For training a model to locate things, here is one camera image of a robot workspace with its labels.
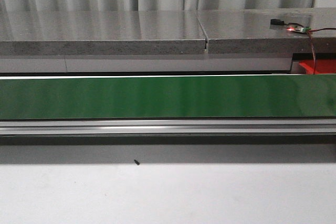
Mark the grey stone countertop slab right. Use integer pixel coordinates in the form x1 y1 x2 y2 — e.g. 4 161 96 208
197 8 335 55

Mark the grey stone countertop slab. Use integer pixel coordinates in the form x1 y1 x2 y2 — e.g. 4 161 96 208
1 11 206 56
197 8 335 55

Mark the black usb plug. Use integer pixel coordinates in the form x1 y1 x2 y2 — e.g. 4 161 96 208
270 18 286 27

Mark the green conveyor belt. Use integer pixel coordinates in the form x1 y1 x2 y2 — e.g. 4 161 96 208
1 74 335 120

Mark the small green circuit board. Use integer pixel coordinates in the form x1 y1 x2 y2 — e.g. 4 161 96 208
287 26 311 34

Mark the red plastic bin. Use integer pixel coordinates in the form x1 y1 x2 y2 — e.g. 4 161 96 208
299 59 336 74

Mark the grey stone countertop slab left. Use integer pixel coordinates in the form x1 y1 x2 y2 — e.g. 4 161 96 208
1 11 206 56

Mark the aluminium conveyor side rail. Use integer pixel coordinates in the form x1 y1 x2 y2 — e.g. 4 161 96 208
1 118 335 136

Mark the red and brown wire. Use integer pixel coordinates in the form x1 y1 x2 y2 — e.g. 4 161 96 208
306 28 336 76

